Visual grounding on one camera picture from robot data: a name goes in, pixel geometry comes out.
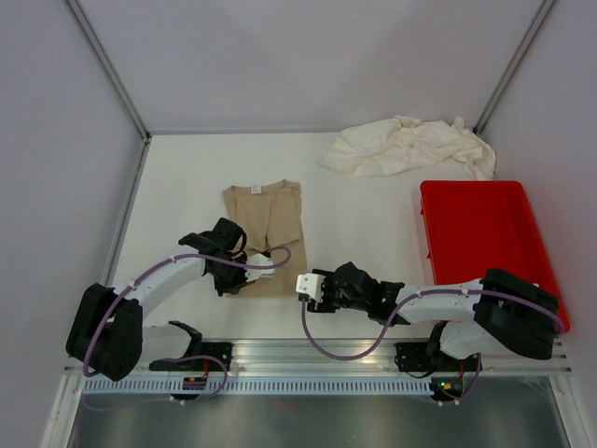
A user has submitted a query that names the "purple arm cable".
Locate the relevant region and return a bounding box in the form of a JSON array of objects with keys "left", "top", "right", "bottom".
[
  {"left": 300, "top": 287, "right": 565, "bottom": 407},
  {"left": 81, "top": 245, "right": 293, "bottom": 412}
]

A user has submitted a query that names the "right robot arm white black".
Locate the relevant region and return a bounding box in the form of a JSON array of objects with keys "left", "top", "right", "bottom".
[{"left": 296, "top": 262, "right": 564, "bottom": 369}]

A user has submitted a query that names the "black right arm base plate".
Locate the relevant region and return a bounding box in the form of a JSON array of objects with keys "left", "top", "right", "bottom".
[{"left": 394, "top": 342, "right": 479, "bottom": 378}]

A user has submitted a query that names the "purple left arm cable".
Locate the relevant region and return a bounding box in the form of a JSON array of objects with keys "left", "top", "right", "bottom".
[{"left": 81, "top": 245, "right": 293, "bottom": 412}]

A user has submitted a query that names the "red plastic bin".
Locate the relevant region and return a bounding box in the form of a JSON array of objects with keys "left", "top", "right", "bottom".
[{"left": 418, "top": 180, "right": 572, "bottom": 333}]

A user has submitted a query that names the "aluminium frame post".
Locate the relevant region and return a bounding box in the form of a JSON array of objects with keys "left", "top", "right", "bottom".
[
  {"left": 62, "top": 0, "right": 151, "bottom": 143},
  {"left": 472, "top": 0, "right": 559, "bottom": 135}
]

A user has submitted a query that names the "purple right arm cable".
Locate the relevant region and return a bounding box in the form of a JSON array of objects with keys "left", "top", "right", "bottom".
[{"left": 300, "top": 287, "right": 565, "bottom": 407}]

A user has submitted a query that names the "cream white t shirt pile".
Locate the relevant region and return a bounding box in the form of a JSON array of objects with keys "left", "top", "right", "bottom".
[{"left": 318, "top": 116, "right": 496, "bottom": 180}]

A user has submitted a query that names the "beige t shirt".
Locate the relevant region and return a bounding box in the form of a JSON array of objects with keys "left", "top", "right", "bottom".
[{"left": 223, "top": 179, "right": 307, "bottom": 299}]

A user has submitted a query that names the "right aluminium frame post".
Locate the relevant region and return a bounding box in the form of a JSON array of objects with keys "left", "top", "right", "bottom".
[{"left": 472, "top": 0, "right": 559, "bottom": 135}]

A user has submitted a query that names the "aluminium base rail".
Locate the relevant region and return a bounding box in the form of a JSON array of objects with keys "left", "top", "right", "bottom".
[{"left": 63, "top": 339, "right": 573, "bottom": 374}]

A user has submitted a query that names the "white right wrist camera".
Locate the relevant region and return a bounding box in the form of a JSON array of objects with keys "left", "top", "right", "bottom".
[{"left": 296, "top": 273, "right": 325, "bottom": 303}]

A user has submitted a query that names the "left aluminium frame post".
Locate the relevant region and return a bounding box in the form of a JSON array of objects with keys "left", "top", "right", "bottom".
[{"left": 62, "top": 0, "right": 151, "bottom": 143}]

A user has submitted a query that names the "white slotted cable duct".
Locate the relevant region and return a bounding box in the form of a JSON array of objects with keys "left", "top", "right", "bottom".
[{"left": 83, "top": 375, "right": 433, "bottom": 396}]

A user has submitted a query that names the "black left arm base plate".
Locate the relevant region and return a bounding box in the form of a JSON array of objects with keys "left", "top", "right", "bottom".
[{"left": 149, "top": 342, "right": 234, "bottom": 372}]

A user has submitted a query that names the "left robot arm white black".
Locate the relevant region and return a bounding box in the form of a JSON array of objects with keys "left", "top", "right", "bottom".
[{"left": 65, "top": 218, "right": 247, "bottom": 381}]

